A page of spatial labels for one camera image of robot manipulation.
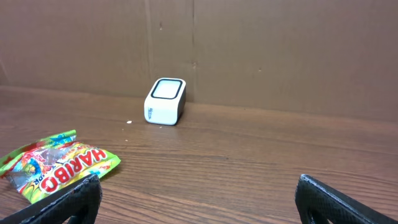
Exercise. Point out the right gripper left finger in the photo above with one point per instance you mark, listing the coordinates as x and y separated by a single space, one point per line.
77 203

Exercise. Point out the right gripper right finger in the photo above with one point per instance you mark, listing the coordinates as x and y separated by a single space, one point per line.
319 203

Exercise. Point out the green Haribo gummy bag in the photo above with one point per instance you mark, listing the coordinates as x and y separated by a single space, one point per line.
48 165

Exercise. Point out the white barcode scanner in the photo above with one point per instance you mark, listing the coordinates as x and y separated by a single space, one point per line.
165 102

